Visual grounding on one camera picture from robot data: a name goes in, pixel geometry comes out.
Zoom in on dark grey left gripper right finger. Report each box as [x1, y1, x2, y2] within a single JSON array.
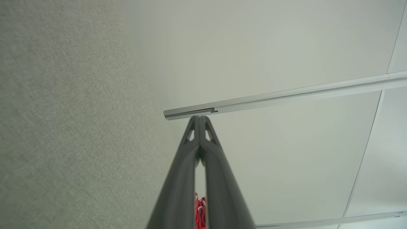
[[199, 115, 257, 229]]

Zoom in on grey partition post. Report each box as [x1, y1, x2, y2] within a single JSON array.
[[163, 71, 407, 121]]

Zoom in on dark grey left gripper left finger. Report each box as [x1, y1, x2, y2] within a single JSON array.
[[146, 115, 201, 229]]

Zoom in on red shorts with white trim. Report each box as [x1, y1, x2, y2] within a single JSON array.
[[194, 192, 208, 229]]

